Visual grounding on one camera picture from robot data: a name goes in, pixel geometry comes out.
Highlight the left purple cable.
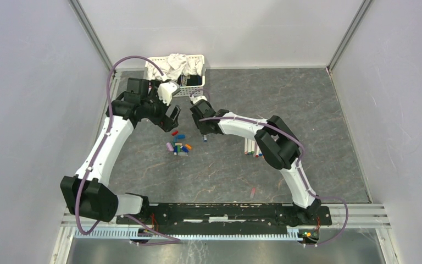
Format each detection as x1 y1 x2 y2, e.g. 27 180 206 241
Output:
74 55 181 246

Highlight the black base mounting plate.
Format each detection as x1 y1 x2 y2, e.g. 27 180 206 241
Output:
136 203 332 235

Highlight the white crumpled cloth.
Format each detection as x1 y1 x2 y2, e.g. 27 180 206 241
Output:
145 53 205 80

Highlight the black box in basket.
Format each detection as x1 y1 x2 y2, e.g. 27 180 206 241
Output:
177 75 203 87

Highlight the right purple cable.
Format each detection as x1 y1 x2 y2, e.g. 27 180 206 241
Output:
190 88 349 249

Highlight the green capped marker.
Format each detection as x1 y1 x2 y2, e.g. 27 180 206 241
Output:
248 140 252 155

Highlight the pink highlighter cap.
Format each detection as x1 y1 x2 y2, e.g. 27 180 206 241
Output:
166 142 174 152

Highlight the peach capped marker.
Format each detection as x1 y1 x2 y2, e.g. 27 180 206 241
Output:
244 138 249 155

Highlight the white plastic basket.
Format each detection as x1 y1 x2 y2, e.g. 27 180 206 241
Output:
144 53 206 97

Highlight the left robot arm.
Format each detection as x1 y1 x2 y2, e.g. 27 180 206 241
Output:
60 78 180 224

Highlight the pink translucent cap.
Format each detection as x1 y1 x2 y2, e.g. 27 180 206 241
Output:
250 188 256 199

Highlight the pink thin marker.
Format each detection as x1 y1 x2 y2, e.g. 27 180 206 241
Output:
254 144 259 157

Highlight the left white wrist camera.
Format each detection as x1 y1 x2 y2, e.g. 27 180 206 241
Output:
157 81 180 106

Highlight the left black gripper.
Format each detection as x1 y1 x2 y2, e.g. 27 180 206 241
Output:
141 87 181 132

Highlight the purple cable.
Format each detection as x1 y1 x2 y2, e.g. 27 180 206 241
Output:
190 88 349 249
74 55 181 246

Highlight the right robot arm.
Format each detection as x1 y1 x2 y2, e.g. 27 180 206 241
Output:
190 96 321 224

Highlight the aluminium frame rail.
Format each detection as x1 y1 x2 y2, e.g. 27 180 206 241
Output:
59 202 392 241

